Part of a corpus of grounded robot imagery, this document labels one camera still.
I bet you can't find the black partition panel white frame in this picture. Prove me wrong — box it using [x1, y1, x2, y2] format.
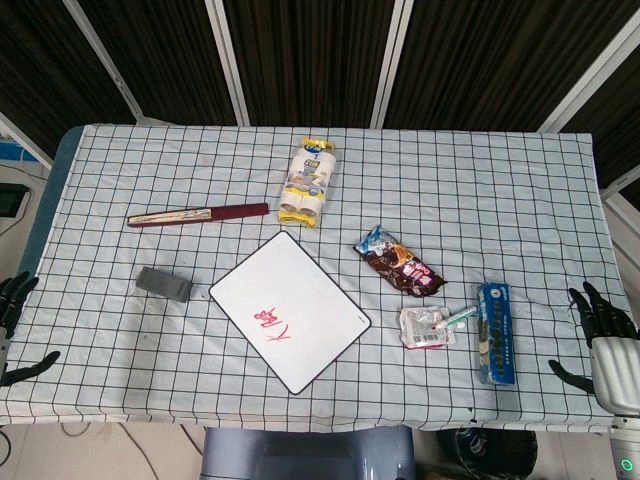
[224, 0, 399, 129]
[384, 0, 629, 132]
[0, 0, 136, 156]
[82, 0, 239, 126]
[562, 39, 640, 189]

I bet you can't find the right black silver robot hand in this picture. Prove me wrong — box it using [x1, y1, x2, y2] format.
[548, 281, 640, 416]

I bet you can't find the yellow white roll refill pack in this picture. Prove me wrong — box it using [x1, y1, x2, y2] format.
[277, 137, 341, 231]

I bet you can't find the grey whiteboard eraser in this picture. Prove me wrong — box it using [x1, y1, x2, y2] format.
[135, 266, 194, 304]

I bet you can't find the white black checked tablecloth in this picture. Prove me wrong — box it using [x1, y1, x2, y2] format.
[0, 123, 619, 432]

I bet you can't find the white whiteboard with black rim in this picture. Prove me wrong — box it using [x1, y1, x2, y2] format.
[208, 230, 373, 396]

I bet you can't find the grey blue robot torso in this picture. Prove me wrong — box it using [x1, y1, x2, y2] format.
[201, 426, 417, 480]

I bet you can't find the dark red folding fan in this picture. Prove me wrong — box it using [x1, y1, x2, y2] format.
[126, 202, 270, 229]

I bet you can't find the left black grey robot hand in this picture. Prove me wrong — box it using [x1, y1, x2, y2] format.
[0, 272, 61, 387]

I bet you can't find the blue crate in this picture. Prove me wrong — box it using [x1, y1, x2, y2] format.
[0, 139, 30, 163]

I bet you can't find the small white green tube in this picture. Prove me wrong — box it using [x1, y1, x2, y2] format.
[433, 305, 479, 331]

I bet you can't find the long blue cardboard box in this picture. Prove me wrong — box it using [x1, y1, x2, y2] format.
[473, 282, 517, 386]

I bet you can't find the brown chocolate snack packet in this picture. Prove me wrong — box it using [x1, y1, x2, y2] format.
[354, 224, 449, 297]

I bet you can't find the black bag under table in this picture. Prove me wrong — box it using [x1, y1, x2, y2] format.
[437, 424, 539, 480]

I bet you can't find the clear pouch with pink edge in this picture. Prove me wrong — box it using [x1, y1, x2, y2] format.
[399, 305, 459, 351]

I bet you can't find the blue table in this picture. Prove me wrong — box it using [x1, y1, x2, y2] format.
[17, 124, 84, 291]

